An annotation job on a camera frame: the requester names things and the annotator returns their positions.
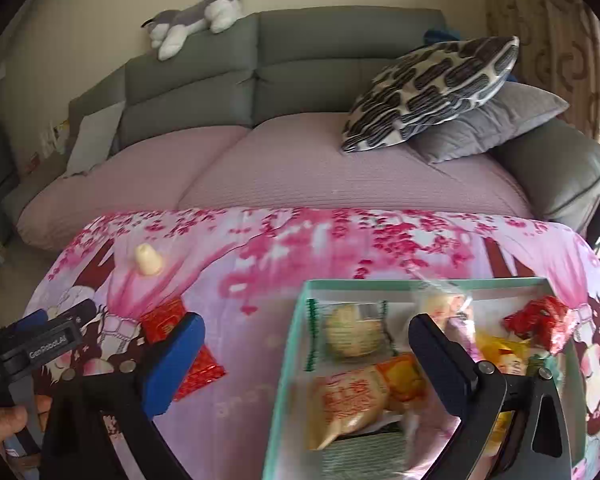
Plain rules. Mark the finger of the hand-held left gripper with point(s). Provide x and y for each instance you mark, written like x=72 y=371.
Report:
x=30 y=320
x=77 y=311

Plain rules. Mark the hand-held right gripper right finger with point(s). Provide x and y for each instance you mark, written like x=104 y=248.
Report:
x=435 y=365

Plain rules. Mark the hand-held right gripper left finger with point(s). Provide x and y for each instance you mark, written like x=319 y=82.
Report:
x=175 y=360

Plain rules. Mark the clear white bun packet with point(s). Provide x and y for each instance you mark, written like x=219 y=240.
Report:
x=437 y=305

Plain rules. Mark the yellow bread packet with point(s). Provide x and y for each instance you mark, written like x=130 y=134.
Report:
x=500 y=352

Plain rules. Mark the clear round cake packet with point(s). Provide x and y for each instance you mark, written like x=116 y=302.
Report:
x=352 y=335

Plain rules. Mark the orange swiss roll packet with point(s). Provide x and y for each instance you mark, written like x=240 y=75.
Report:
x=347 y=402

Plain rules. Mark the teal-rimmed white tray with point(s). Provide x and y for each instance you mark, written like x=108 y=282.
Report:
x=287 y=375

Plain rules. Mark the green patterned snack packet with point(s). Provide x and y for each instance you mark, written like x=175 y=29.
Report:
x=365 y=455

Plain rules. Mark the red flowered snack packet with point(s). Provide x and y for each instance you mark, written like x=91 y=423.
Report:
x=542 y=322

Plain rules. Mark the person's left hand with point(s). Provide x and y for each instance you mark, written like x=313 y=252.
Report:
x=2 y=425

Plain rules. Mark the small cream snack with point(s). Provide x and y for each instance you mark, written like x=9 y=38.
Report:
x=148 y=260

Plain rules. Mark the printed pink blanket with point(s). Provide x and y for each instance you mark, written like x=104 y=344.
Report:
x=260 y=310

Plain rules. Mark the white cushion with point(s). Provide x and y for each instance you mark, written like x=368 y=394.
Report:
x=92 y=140

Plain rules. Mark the white small rack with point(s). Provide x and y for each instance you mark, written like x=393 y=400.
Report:
x=55 y=137

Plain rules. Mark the pink sofa cover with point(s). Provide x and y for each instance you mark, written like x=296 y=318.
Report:
x=305 y=160

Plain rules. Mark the grey pillow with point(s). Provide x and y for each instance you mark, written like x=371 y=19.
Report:
x=495 y=130

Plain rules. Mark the black white patterned pillow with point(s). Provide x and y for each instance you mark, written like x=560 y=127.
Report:
x=430 y=90

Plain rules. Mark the grey white plush dog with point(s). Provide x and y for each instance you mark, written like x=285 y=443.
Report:
x=200 y=15

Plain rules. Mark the blue cloth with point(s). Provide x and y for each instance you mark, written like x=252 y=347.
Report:
x=440 y=36

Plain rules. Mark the grey sofa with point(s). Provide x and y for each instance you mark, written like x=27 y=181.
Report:
x=330 y=50

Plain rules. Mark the patterned beige curtain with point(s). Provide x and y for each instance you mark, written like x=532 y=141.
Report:
x=555 y=35

